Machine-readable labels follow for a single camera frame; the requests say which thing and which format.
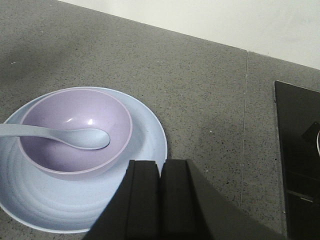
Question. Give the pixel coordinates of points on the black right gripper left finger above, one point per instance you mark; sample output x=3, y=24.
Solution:
x=133, y=211

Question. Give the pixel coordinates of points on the black glass cooktop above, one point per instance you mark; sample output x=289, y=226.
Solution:
x=298, y=118

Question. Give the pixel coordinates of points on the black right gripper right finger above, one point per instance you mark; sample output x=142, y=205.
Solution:
x=191, y=209

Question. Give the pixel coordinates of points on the purple plastic bowl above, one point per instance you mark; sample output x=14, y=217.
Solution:
x=76, y=108

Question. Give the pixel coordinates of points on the light blue plastic plate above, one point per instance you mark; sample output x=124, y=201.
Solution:
x=53, y=205

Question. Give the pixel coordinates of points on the light blue plastic spoon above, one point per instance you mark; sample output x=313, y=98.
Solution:
x=82, y=138

